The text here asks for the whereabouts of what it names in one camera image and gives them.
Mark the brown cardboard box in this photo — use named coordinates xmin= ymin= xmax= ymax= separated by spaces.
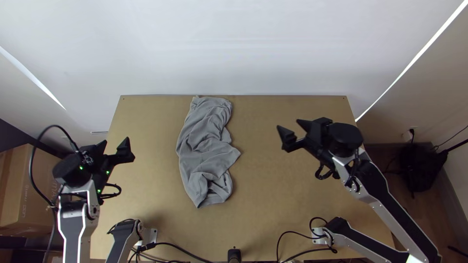
xmin=0 ymin=143 xmax=63 ymax=238

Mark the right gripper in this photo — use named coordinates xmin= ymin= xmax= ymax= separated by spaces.
xmin=276 ymin=117 xmax=335 ymax=166

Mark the white wall socket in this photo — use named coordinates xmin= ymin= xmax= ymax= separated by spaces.
xmin=401 ymin=127 xmax=419 ymax=143

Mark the black bag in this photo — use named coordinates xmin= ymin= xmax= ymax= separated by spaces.
xmin=398 ymin=143 xmax=449 ymax=193

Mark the thin black wall cable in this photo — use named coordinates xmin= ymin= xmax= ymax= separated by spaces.
xmin=432 ymin=125 xmax=468 ymax=151

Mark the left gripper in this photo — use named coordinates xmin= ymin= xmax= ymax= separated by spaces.
xmin=81 ymin=137 xmax=136 ymax=177

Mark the thick black wall cable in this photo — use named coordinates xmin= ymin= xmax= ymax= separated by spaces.
xmin=438 ymin=138 xmax=468 ymax=155

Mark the grey t-shirt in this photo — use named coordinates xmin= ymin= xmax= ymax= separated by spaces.
xmin=175 ymin=95 xmax=242 ymax=209

